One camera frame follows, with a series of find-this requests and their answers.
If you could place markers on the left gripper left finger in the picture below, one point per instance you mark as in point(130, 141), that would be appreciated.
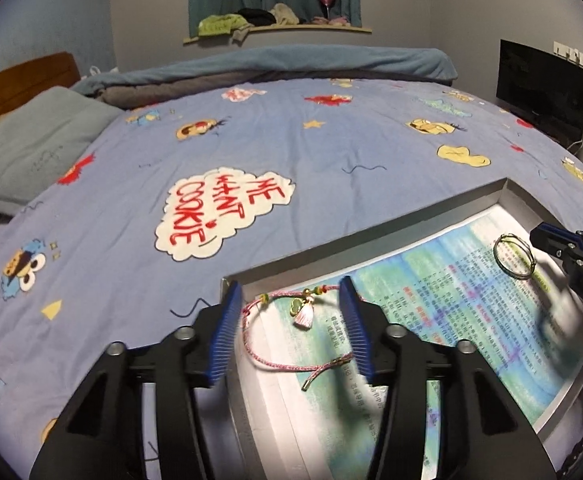
point(98, 435)

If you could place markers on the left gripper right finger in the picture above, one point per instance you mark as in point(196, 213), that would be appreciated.
point(483, 432)

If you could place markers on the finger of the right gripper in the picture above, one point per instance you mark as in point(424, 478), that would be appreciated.
point(554, 240)

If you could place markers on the green gold bangle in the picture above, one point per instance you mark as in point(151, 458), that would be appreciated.
point(514, 257)

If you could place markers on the black television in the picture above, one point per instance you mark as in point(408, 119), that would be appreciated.
point(543, 90)

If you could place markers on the grey shallow cardboard box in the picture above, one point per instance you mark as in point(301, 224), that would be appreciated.
point(295, 326)

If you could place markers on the blue cartoon bedspread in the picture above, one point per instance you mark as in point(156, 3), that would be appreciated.
point(172, 199)

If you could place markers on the teal folded blanket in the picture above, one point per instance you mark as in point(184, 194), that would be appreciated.
point(266, 64)

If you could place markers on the grey blue pillow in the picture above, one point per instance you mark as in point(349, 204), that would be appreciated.
point(41, 141)

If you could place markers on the wooden window sill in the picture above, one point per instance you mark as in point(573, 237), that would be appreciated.
point(239, 35)

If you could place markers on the beige cloth on sill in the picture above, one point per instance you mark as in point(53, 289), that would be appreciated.
point(284, 15)

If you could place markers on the wooden headboard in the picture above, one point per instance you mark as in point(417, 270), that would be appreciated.
point(22, 82)

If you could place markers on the black cloth on sill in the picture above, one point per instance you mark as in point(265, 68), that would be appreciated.
point(258, 17)

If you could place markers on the green cloth on sill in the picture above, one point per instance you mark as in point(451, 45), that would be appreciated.
point(220, 25)

